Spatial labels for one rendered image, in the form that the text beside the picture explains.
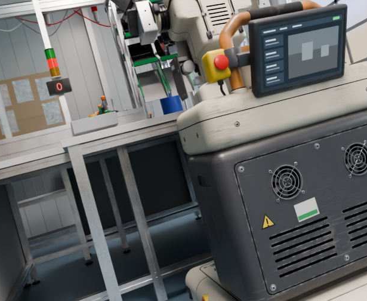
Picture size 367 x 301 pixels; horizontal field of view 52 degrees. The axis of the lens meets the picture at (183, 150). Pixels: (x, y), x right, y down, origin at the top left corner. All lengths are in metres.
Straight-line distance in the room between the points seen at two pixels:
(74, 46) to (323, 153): 4.94
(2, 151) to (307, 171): 1.35
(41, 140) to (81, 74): 3.76
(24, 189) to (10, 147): 2.04
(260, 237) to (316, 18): 0.52
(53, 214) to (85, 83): 1.84
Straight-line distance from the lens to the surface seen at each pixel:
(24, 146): 1.86
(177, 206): 3.61
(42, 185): 3.89
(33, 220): 5.47
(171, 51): 2.11
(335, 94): 1.04
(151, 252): 1.85
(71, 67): 5.59
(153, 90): 2.07
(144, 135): 1.51
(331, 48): 1.01
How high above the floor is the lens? 0.72
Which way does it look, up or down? 1 degrees down
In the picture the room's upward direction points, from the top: 15 degrees counter-clockwise
